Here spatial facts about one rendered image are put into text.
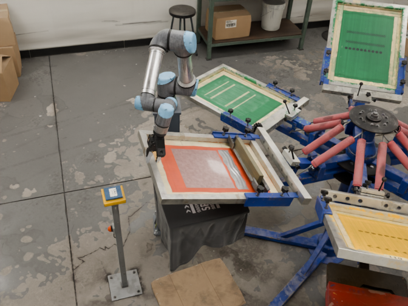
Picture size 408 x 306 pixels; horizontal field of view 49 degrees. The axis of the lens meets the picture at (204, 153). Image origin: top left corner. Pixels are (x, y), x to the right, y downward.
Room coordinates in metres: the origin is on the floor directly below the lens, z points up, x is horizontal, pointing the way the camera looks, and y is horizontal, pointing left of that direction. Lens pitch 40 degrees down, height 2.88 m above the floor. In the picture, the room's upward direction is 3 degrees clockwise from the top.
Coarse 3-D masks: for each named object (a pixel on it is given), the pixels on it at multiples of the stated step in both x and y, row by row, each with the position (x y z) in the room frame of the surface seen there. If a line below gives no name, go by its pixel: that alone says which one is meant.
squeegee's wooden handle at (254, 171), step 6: (240, 138) 2.16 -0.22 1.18; (240, 144) 2.10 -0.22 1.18; (240, 150) 2.07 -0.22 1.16; (246, 150) 2.05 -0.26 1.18; (240, 156) 2.05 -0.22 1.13; (246, 156) 2.00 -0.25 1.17; (246, 162) 1.97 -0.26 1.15; (252, 162) 1.94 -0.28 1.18; (246, 168) 1.95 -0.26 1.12; (252, 168) 1.91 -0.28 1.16; (258, 168) 1.89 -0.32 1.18; (252, 174) 1.88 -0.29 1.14; (258, 174) 1.84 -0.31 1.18; (258, 180) 1.83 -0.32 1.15
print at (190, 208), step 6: (186, 204) 1.80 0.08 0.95; (192, 204) 1.80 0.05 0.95; (198, 204) 1.80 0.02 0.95; (204, 204) 1.80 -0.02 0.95; (210, 204) 1.81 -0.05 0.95; (216, 204) 1.81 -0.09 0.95; (186, 210) 1.75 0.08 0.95; (192, 210) 1.75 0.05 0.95; (198, 210) 1.75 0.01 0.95; (204, 210) 1.76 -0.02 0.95
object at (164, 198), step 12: (144, 132) 2.06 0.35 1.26; (168, 132) 2.12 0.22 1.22; (180, 132) 2.16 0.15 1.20; (144, 144) 1.94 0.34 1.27; (252, 144) 2.24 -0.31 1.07; (144, 156) 1.87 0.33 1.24; (264, 156) 2.13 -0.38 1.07; (156, 168) 1.75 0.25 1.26; (264, 168) 2.04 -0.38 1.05; (156, 180) 1.65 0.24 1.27; (276, 180) 1.91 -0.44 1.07; (168, 204) 1.53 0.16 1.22
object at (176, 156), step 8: (168, 152) 1.96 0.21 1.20; (176, 152) 1.98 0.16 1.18; (184, 152) 2.00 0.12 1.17; (192, 152) 2.03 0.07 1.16; (200, 152) 2.05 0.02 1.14; (208, 152) 2.07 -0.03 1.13; (216, 152) 2.09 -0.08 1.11; (232, 152) 2.13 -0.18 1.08; (168, 160) 1.89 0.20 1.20; (176, 160) 1.91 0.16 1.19; (184, 160) 1.93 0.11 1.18; (192, 160) 1.95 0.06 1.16; (200, 160) 1.97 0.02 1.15; (208, 160) 1.99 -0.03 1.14; (216, 160) 2.01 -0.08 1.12; (224, 168) 1.95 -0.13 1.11; (240, 168) 1.99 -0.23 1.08
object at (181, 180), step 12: (168, 168) 1.82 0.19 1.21; (180, 168) 1.84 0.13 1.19; (192, 168) 1.87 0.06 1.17; (204, 168) 1.90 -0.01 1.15; (216, 168) 1.93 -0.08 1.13; (168, 180) 1.71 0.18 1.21; (180, 180) 1.74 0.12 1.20; (192, 180) 1.76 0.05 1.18; (204, 180) 1.79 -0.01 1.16; (216, 180) 1.82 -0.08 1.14; (228, 180) 1.84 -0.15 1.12
